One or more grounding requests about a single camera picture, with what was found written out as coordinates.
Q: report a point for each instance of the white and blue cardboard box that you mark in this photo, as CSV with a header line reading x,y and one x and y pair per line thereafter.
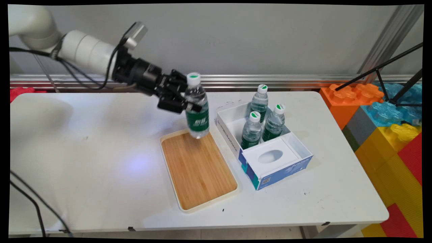
x,y
273,158

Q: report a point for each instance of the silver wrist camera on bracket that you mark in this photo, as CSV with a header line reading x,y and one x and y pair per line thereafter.
x,y
136,33

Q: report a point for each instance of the aluminium wall rail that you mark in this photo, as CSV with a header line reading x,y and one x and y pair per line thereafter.
x,y
287,81

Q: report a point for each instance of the aluminium frame post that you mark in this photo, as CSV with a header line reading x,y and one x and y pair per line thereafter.
x,y
388,40

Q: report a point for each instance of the black tripod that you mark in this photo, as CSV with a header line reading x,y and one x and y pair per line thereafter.
x,y
379,67

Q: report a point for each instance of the red giant building block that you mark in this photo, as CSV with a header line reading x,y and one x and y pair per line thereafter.
x,y
398,222
413,158

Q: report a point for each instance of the translucent blue building block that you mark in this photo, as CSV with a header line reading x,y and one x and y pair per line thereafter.
x,y
391,108

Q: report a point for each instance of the yellow giant building block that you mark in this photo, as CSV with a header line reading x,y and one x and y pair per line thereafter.
x,y
381,158

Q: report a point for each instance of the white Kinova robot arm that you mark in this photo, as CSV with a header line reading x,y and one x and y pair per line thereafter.
x,y
81,50

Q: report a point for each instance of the red plastic object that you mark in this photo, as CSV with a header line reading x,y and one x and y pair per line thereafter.
x,y
22,91

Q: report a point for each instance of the grey giant building block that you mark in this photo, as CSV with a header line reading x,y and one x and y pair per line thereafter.
x,y
361,125

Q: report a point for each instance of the dark green building block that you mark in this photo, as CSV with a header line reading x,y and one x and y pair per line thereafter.
x,y
350,139

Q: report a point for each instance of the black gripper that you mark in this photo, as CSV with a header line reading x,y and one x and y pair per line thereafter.
x,y
140,72

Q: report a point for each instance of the wooden tray with cream rim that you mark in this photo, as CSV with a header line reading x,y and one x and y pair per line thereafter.
x,y
197,170

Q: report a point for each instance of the green label water bottle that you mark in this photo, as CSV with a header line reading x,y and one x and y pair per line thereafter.
x,y
274,123
251,130
260,101
197,116

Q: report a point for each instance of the orange giant building block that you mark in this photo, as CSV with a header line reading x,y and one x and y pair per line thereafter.
x,y
347,98

